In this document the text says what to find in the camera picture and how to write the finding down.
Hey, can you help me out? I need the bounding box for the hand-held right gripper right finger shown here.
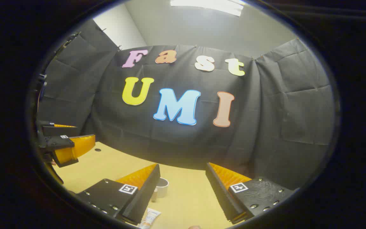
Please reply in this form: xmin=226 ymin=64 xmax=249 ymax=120
xmin=205 ymin=162 xmax=298 ymax=225

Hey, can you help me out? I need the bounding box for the white toothpaste tube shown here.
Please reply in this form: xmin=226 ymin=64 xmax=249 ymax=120
xmin=138 ymin=208 xmax=162 ymax=229

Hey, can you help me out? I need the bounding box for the white cup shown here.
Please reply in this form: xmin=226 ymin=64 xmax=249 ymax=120
xmin=151 ymin=177 xmax=170 ymax=203

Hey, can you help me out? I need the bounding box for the wooden desktop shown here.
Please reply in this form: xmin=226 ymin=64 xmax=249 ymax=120
xmin=51 ymin=142 xmax=256 ymax=229

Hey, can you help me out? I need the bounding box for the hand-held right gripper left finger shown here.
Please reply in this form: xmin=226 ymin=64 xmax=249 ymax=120
xmin=75 ymin=163 xmax=161 ymax=225

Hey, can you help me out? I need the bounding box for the black backdrop cloth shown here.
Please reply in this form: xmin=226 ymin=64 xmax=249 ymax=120
xmin=37 ymin=19 xmax=335 ymax=191

